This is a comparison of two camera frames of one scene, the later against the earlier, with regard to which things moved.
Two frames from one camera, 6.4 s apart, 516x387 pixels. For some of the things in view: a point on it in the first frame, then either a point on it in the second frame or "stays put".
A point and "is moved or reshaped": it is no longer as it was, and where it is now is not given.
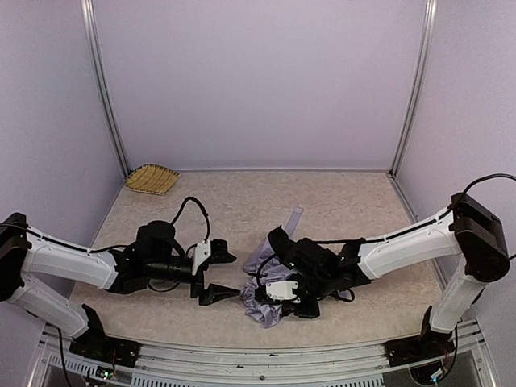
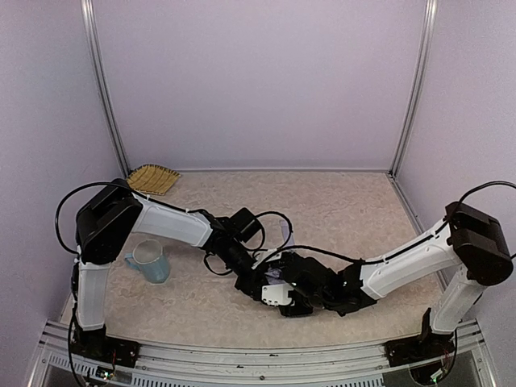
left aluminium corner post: x=101 y=85 stays put
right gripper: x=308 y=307 stays put
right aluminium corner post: x=418 y=85 stays put
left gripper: x=200 y=278 -> x=250 y=283
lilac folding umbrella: x=262 y=268 is moved or reshaped
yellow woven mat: x=151 y=178 stays put
